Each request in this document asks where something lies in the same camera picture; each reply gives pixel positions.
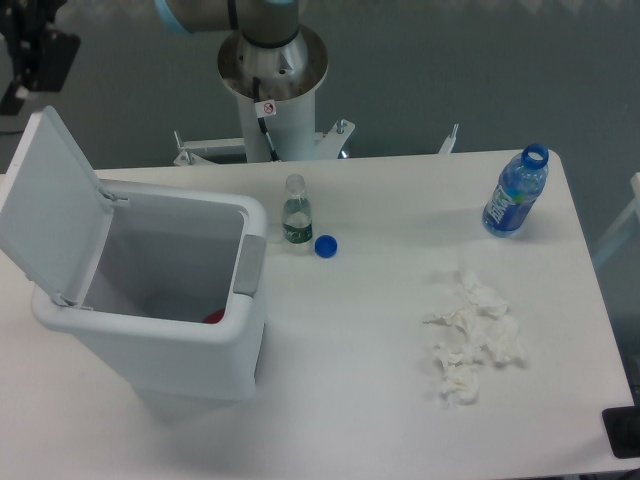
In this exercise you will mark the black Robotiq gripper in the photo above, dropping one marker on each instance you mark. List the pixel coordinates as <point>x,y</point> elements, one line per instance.
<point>41,63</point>

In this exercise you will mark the white trash can lid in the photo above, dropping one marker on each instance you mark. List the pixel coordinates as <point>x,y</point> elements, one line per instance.
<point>55,212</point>

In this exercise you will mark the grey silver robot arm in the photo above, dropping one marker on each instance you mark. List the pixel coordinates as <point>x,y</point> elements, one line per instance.
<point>266,24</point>

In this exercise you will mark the white trash can body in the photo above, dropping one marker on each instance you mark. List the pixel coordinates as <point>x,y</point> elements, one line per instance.
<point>172,257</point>

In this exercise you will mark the blue bottle cap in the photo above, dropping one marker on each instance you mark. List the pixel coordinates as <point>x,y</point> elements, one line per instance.
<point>326,246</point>

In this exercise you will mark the clear small plastic bottle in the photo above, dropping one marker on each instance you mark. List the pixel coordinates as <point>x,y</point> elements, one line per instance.
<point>296,216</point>

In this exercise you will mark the red object inside bin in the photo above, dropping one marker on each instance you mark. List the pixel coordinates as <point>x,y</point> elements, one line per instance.
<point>214,318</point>

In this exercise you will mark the blue plastic drink bottle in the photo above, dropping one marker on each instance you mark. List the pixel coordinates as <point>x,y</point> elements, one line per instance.
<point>519,185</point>

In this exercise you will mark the crumpled white tissue pile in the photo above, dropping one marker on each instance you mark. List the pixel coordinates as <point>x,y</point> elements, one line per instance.
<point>482,330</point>

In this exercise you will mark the black device at edge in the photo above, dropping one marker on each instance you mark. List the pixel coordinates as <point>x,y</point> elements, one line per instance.
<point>622,428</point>

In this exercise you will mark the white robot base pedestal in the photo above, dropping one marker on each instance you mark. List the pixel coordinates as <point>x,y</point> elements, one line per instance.
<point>275,90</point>

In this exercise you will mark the white chair frame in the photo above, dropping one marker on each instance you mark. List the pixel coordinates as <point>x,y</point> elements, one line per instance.
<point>621,230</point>

